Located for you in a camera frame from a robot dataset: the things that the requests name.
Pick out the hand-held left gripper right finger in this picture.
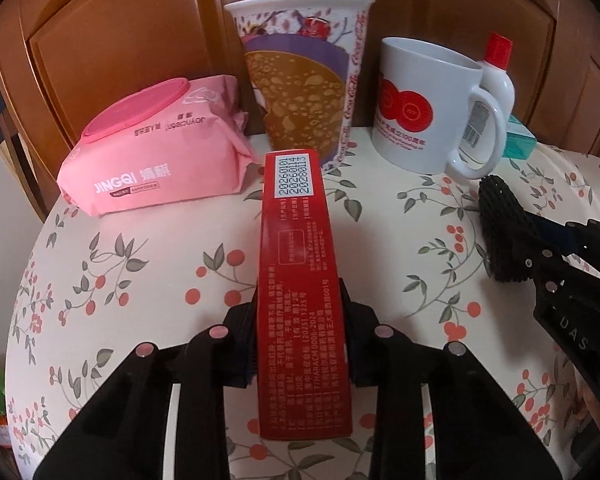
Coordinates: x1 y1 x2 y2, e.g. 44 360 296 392
337 277 563 480

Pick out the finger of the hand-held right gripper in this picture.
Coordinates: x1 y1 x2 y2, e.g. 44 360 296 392
478 174 581 311
526 212 600 288

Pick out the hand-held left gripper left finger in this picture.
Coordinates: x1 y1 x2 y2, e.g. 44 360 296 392
32 302 259 480

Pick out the red rectangular carton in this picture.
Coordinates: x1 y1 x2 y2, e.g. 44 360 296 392
257 149 354 442

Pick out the teal box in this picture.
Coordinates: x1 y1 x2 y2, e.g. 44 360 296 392
502 114 537 160

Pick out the floral tablecloth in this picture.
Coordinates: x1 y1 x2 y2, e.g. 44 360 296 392
2 125 600 480

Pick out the white bottle red cap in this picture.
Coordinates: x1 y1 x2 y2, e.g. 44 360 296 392
461 33 517 162

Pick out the white mug red print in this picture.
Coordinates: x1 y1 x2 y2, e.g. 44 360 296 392
370 36 509 180

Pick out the pink wet wipes pack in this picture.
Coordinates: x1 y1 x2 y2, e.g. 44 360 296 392
57 74 261 217

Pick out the printed paper cup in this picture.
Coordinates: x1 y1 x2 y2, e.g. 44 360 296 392
224 0 377 169

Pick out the wooden chair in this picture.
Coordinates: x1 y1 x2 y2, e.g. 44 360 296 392
0 107 49 224

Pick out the wooden wardrobe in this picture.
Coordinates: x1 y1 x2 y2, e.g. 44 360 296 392
0 0 600 222

